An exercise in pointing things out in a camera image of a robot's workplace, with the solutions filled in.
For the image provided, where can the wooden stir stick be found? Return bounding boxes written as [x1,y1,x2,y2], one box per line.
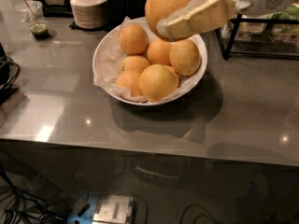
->
[23,0,41,26]

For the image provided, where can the white paper liner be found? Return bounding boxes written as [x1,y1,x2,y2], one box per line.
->
[93,15,200,104]

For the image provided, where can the stack of paper bowls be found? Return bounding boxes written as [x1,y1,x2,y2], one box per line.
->
[70,0,108,29]

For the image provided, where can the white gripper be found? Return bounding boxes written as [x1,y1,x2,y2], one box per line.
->
[156,0,297,41]

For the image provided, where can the white bowl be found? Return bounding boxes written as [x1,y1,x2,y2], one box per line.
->
[92,16,209,107]

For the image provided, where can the silver box on floor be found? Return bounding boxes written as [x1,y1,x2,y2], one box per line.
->
[93,195,134,224]

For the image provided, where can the black cylindrical container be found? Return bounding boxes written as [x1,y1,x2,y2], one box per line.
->
[107,0,128,27]

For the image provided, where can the plastic cup with green sauce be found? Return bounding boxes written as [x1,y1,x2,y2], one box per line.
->
[15,0,50,40]

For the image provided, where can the blue cloth on floor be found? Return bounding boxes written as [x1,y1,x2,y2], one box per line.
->
[66,192,99,224]

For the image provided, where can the black wire rack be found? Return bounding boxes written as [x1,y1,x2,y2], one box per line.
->
[216,13,299,60]

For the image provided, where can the large orange at front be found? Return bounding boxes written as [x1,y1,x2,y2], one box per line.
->
[139,64,178,102]

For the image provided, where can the small orange at left middle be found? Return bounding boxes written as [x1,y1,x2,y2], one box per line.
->
[121,55,150,73]

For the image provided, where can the black device with cables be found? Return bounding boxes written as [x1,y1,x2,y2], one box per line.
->
[0,43,21,105]

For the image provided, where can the black cables on floor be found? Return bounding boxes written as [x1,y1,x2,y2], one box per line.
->
[0,165,68,224]

